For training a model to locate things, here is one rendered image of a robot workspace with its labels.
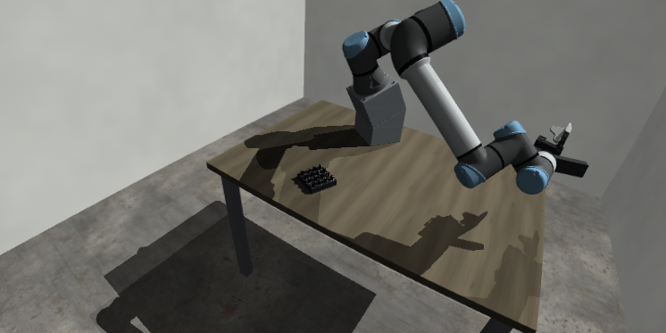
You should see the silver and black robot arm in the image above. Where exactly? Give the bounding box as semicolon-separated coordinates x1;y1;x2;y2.
342;0;588;195

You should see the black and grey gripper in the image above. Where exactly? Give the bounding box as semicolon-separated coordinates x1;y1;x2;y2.
534;123;572;160

